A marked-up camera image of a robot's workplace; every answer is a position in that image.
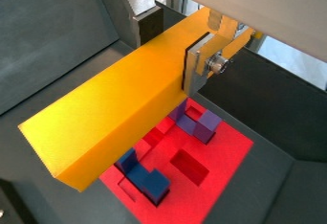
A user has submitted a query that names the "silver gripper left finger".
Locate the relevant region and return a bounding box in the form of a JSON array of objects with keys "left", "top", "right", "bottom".
[{"left": 103, "top": 0, "right": 164, "bottom": 48}]

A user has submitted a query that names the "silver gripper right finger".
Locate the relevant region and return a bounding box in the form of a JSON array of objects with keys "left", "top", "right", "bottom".
[{"left": 181, "top": 10, "right": 237, "bottom": 97}]

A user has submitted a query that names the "long yellow block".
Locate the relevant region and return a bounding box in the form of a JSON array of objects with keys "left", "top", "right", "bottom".
[{"left": 19, "top": 8, "right": 252, "bottom": 191}]

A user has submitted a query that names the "red board base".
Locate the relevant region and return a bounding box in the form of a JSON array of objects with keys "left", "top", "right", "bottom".
[{"left": 100, "top": 118, "right": 252, "bottom": 224}]

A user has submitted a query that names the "purple U block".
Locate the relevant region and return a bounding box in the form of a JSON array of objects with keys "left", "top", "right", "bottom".
[{"left": 168, "top": 100, "right": 223, "bottom": 145}]

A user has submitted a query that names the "dark blue U block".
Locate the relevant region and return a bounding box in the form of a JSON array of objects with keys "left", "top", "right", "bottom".
[{"left": 115, "top": 148, "right": 171, "bottom": 206}]

